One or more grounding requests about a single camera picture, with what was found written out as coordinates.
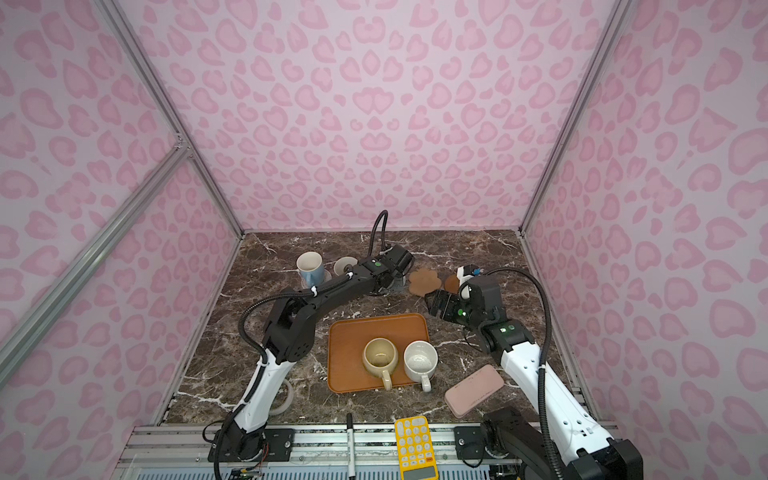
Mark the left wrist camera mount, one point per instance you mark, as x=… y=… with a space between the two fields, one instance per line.
x=398 y=259

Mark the brown wooden round coaster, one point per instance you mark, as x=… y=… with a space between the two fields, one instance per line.
x=452 y=284

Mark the white speckled mug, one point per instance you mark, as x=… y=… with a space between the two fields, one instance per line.
x=420 y=362

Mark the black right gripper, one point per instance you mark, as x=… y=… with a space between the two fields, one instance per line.
x=441 y=295

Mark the beige ceramic mug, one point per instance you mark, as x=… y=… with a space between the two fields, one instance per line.
x=380 y=359

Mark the cork flower shaped coaster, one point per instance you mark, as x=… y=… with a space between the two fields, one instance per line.
x=423 y=281

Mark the clear tape roll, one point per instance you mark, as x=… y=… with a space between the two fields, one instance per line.
x=287 y=402

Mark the black marker pen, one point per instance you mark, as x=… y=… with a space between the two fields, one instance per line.
x=350 y=431

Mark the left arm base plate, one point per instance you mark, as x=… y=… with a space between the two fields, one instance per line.
x=279 y=444

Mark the aluminium frame diagonal bar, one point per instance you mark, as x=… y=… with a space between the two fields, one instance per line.
x=39 y=320

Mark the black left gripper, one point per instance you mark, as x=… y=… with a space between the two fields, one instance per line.
x=400 y=282

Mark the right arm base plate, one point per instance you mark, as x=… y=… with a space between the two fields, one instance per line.
x=474 y=444

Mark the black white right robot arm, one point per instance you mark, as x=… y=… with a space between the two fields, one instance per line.
x=568 y=443

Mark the lavender mug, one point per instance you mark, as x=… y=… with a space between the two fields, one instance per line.
x=344 y=265

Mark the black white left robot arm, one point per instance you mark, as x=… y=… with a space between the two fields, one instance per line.
x=281 y=328

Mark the pink case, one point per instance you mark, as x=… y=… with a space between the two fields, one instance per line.
x=463 y=397

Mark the light blue mug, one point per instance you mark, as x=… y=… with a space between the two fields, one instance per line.
x=311 y=269

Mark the orange wooden tray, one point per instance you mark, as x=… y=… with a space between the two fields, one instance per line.
x=347 y=339

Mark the yellow calculator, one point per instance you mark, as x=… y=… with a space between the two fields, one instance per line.
x=415 y=451

